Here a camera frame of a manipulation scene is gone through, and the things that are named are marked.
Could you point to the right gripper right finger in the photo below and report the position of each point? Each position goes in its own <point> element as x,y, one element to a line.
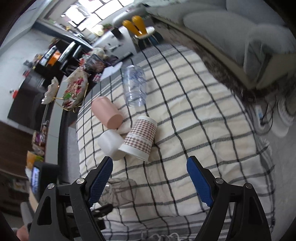
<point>248,221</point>

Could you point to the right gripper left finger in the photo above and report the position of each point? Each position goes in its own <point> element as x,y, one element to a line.
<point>62,208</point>

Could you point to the clear smoky glass cup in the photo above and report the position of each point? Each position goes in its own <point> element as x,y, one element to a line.
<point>118,192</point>

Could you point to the white plastic cup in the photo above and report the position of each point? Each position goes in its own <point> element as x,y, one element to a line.
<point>109,142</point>

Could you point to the checkered paper cup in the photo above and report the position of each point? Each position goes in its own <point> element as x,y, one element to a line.
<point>139,140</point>

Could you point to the pink plastic cup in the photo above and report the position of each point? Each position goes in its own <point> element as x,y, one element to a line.
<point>106,112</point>

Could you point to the black cup on table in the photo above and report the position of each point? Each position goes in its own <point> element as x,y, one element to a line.
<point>116,32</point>

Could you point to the person right hand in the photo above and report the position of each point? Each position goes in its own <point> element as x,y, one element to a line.
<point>22,234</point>

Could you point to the orange snack bag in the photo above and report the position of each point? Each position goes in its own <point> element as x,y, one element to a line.
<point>32,158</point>

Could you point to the white TV cabinet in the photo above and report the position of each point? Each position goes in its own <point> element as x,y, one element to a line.
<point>53,114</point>

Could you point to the white power strip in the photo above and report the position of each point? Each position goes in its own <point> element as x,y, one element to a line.
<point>259,116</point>

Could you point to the white floor fan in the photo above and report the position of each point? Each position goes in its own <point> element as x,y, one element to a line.
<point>284,116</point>

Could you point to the plaid checkered tablecloth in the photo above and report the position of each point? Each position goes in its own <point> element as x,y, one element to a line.
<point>196,116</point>

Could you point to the upper white shell bowl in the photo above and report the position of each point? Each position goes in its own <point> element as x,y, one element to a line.
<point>51,92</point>

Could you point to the lower candy bowl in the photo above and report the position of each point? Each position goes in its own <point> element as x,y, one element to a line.
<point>77,84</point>

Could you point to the clear plastic bottle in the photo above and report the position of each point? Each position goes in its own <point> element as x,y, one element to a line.
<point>134,86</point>

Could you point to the glass snack jar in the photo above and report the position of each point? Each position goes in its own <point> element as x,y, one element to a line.
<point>95,64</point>

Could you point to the black upright piano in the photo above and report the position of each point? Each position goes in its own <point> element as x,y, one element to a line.
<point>59,52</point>

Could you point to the grey sectional sofa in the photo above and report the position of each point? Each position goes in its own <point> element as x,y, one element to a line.
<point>249,37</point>

